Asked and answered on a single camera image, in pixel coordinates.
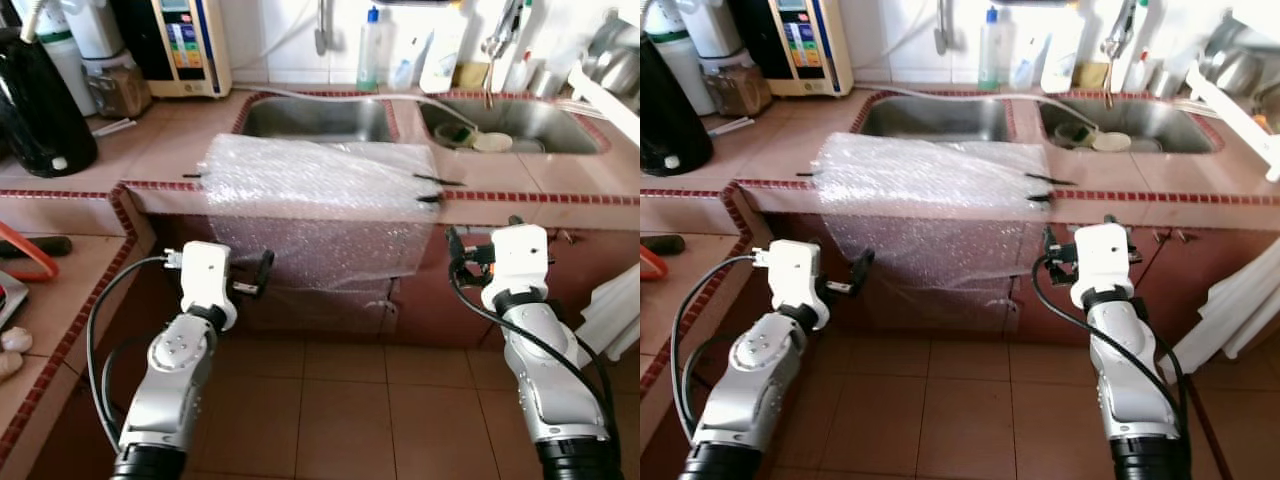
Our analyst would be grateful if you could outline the clear bubble wrap sheet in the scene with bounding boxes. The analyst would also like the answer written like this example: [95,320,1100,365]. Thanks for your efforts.
[812,132,1051,293]
[196,132,448,293]

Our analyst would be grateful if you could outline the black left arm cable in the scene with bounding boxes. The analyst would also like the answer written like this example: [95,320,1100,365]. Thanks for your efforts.
[668,254,771,451]
[84,254,186,456]

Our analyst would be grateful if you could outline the white plastic jug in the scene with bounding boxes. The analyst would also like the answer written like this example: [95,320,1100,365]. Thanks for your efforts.
[680,0,748,59]
[62,0,128,61]

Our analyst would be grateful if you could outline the white plastic bottle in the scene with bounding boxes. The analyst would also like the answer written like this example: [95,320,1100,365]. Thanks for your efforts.
[420,0,471,95]
[1040,0,1089,95]

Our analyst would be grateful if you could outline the white filter canister green band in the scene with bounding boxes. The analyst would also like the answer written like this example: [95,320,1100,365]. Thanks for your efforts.
[10,0,98,117]
[640,0,717,117]

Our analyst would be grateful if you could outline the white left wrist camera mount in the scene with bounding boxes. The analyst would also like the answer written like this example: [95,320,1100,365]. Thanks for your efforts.
[765,239,829,332]
[178,241,241,332]

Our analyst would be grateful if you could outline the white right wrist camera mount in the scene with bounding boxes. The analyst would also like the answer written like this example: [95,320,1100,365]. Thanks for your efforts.
[480,224,550,314]
[1068,222,1135,311]

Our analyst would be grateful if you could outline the white plastic rail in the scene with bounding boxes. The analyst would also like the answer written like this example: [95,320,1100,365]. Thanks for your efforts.
[567,62,641,148]
[1185,62,1280,184]

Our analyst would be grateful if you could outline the steel sink basin with dishes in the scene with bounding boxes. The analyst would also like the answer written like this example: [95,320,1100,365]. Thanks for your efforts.
[1036,97,1228,157]
[418,97,611,157]

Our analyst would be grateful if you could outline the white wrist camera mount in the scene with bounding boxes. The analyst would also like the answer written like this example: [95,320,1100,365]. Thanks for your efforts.
[480,224,550,314]
[178,241,241,332]
[1068,222,1135,311]
[765,239,829,332]

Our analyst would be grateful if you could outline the steel cooking pot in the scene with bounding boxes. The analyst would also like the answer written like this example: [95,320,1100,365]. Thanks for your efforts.
[583,10,641,98]
[1200,10,1280,101]

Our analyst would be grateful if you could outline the steel tray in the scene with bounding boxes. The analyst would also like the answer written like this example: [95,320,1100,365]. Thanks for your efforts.
[0,268,31,333]

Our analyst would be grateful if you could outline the clear plastic measuring cup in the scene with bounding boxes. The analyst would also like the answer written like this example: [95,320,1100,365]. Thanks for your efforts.
[390,50,423,91]
[1010,50,1041,91]

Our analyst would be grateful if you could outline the clear soap bottle blue cap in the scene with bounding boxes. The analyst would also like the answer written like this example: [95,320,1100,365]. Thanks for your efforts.
[977,5,1007,92]
[356,5,387,93]

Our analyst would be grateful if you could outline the clear glass bowl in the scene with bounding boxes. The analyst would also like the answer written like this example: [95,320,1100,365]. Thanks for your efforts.
[1054,120,1099,152]
[434,120,481,152]

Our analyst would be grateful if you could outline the chrome sink faucet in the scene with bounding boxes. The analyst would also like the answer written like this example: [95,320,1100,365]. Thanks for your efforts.
[1100,0,1146,111]
[481,0,528,111]

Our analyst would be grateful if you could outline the beige water ionizer machine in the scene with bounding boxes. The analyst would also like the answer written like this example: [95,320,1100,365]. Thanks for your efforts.
[728,0,855,99]
[110,0,234,100]

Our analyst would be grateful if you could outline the clear jar brown contents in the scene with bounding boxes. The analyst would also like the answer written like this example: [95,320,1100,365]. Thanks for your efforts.
[84,55,154,120]
[703,60,774,119]

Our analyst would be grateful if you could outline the black glossy kettle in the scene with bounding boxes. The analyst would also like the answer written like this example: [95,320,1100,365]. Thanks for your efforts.
[0,27,100,180]
[640,35,714,179]

